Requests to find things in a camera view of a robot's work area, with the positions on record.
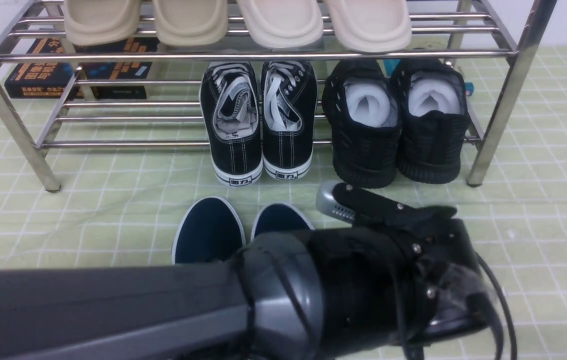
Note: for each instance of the right black lace-up sneaker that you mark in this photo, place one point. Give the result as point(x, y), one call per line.
point(289, 102)

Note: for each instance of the far left beige slipper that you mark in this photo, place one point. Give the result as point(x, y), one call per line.
point(96, 22)

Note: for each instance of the black lace-up sneaker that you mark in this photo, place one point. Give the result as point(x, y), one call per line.
point(228, 99)
point(289, 102)

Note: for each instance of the cream slipper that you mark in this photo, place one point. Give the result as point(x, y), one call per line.
point(371, 26)
point(282, 24)

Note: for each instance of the far right cream slipper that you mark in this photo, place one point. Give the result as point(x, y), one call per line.
point(371, 26)

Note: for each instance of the left black knit shoe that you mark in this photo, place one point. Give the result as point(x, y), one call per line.
point(364, 114)

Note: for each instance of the navy canvas shoe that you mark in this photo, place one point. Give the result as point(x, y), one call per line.
point(279, 217)
point(210, 231)

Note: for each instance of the green checkered floor mat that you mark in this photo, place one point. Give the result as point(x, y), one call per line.
point(124, 208)

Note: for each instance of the black orange printed box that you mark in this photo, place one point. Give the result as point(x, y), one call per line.
point(49, 80)

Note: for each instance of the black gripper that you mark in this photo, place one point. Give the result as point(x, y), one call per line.
point(448, 267)

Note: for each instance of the beige slipper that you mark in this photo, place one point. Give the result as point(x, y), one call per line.
point(96, 22)
point(185, 23)

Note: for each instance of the black knit shoe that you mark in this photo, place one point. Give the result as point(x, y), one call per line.
point(434, 118)
point(364, 114)

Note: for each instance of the right black knit shoe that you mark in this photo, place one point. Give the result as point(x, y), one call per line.
point(434, 118)

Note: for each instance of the left black lace-up sneaker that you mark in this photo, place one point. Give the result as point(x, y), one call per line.
point(228, 99)

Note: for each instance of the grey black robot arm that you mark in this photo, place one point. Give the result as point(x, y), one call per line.
point(299, 295)

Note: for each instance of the steel shoe rack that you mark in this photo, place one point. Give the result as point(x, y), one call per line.
point(36, 35)

